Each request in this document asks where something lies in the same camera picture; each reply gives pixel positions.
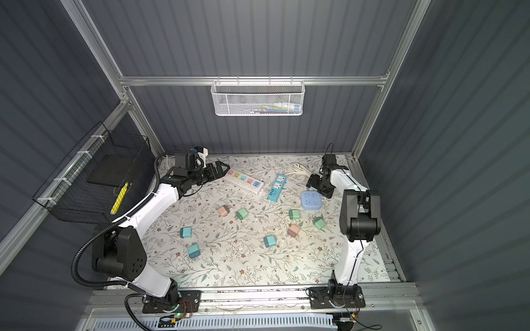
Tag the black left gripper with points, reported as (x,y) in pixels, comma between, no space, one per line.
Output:
(220,173)

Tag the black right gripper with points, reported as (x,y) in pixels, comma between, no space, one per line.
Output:
(314,183)

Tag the green charger plug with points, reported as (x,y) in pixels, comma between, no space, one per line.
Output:
(294,214)
(242,214)
(319,223)

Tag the pink charger plug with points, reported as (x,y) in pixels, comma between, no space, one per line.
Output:
(223,211)
(293,230)

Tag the teal power strip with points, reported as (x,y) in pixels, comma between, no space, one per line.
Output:
(277,188)

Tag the teal charger plug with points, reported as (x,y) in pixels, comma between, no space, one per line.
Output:
(194,251)
(270,241)
(186,232)

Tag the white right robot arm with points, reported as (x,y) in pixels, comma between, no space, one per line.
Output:
(359,218)

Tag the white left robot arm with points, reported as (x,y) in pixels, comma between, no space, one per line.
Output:
(119,252)

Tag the white multicolour power strip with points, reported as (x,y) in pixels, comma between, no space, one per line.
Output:
(244,181)

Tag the items in white basket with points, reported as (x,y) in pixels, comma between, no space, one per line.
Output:
(286,108)

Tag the yellow marker pen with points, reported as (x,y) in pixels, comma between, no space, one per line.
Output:
(119,199)

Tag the black foam pad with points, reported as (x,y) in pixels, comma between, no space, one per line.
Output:
(110,171)

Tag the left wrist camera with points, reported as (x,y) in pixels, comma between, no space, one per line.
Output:
(202,153)

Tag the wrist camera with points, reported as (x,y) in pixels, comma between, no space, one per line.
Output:
(329,160)
(202,153)

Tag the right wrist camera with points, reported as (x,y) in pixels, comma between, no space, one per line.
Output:
(329,160)

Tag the white wire mesh basket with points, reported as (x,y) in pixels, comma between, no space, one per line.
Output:
(232,99)

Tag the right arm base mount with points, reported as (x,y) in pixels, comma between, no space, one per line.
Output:
(341,296)

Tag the black wire mesh basket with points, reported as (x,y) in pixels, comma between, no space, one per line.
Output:
(70,198)

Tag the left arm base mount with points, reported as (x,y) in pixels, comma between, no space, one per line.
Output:
(187,301)

